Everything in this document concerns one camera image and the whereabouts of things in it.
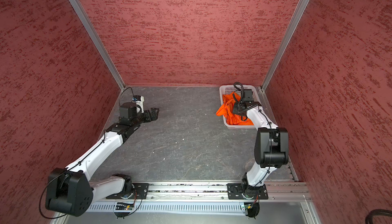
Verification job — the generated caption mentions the orange shorts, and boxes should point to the orange shorts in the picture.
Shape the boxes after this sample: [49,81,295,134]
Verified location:
[216,92,253,126]

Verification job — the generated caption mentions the white plastic laundry basket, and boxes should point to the white plastic laundry basket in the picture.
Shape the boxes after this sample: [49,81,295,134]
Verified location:
[219,85,261,130]

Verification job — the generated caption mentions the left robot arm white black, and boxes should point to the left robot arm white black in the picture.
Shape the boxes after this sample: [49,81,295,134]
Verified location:
[39,99,159,217]

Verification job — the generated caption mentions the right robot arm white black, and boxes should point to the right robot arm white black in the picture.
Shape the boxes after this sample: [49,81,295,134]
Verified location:
[233,101,289,199]

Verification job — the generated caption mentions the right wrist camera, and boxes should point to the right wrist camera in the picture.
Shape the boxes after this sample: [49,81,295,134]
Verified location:
[241,89,254,102]

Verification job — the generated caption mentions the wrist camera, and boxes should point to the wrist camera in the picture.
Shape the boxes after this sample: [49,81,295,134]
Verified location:
[241,89,254,102]
[133,95,145,113]

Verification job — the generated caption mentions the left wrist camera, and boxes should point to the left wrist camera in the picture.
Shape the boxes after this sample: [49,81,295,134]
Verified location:
[133,95,145,113]

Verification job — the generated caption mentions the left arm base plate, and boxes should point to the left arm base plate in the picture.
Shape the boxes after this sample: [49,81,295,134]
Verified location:
[106,182,150,200]

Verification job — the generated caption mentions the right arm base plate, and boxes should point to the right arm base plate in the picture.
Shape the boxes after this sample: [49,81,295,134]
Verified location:
[227,183,268,201]

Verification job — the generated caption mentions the left controller board with wires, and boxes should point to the left controller board with wires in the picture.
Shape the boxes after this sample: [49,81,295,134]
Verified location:
[114,190,143,219]

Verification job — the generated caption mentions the controller board with wires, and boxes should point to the controller board with wires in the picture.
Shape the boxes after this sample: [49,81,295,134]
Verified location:
[114,190,143,219]
[244,195,260,219]

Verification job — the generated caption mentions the aluminium mounting rail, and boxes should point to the aluminium mounting rail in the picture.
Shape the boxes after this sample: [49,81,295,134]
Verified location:
[62,181,311,202]

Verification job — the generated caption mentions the white slotted cable duct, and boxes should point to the white slotted cable duct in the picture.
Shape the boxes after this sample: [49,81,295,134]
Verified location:
[86,201,245,215]

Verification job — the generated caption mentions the right controller board with wires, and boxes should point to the right controller board with wires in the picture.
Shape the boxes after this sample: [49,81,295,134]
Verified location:
[244,195,260,219]

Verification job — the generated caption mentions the left corner aluminium post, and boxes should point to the left corner aluminium post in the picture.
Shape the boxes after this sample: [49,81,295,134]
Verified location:
[68,0,126,91]

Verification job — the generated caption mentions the corner aluminium post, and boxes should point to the corner aluminium post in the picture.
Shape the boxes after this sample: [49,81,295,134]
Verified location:
[261,0,310,92]
[68,0,126,91]

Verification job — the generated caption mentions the right corner aluminium post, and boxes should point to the right corner aluminium post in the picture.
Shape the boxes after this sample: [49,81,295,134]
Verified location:
[261,0,310,92]

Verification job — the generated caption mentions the black cable bottom right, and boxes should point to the black cable bottom right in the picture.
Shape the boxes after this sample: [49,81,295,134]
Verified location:
[365,208,392,224]

